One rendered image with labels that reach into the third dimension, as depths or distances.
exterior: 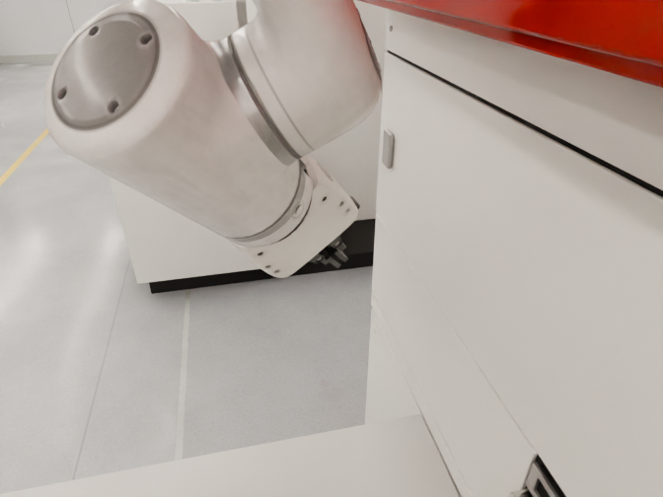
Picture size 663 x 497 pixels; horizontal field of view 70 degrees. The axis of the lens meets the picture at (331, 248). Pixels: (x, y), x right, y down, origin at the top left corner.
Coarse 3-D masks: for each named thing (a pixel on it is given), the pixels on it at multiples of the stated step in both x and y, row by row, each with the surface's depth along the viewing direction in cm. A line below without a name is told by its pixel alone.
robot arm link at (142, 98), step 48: (144, 0) 22; (96, 48) 22; (144, 48) 21; (192, 48) 21; (48, 96) 22; (96, 96) 21; (144, 96) 20; (192, 96) 21; (240, 96) 23; (96, 144) 21; (144, 144) 21; (192, 144) 22; (240, 144) 24; (144, 192) 25; (192, 192) 25; (240, 192) 27; (288, 192) 31
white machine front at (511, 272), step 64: (384, 64) 52; (448, 64) 37; (512, 64) 29; (576, 64) 24; (384, 128) 55; (448, 128) 39; (512, 128) 30; (576, 128) 24; (640, 128) 21; (384, 192) 57; (448, 192) 40; (512, 192) 31; (576, 192) 25; (640, 192) 21; (384, 256) 60; (448, 256) 42; (512, 256) 32; (576, 256) 26; (640, 256) 21; (384, 320) 64; (448, 320) 43; (512, 320) 33; (576, 320) 26; (640, 320) 22; (448, 384) 45; (512, 384) 33; (576, 384) 27; (640, 384) 22; (448, 448) 47; (512, 448) 35; (576, 448) 27; (640, 448) 23
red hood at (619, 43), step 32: (384, 0) 37; (416, 0) 30; (448, 0) 26; (480, 0) 23; (512, 0) 20; (544, 0) 18; (576, 0) 17; (608, 0) 16; (640, 0) 14; (480, 32) 24; (512, 32) 21; (544, 32) 19; (576, 32) 17; (608, 32) 16; (640, 32) 14; (608, 64) 16; (640, 64) 15
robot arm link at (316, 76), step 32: (256, 0) 21; (288, 0) 20; (320, 0) 20; (352, 0) 23; (256, 32) 24; (288, 32) 21; (320, 32) 21; (352, 32) 22; (256, 64) 23; (288, 64) 23; (320, 64) 22; (352, 64) 23; (256, 96) 23; (288, 96) 23; (320, 96) 23; (352, 96) 24; (288, 128) 24; (320, 128) 25; (352, 128) 27
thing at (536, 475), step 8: (536, 464) 31; (536, 472) 31; (544, 472) 31; (528, 480) 32; (536, 480) 31; (544, 480) 30; (552, 480) 31; (528, 488) 32; (536, 488) 32; (544, 488) 31; (552, 488) 30; (536, 496) 32; (544, 496) 32; (552, 496) 30; (560, 496) 30
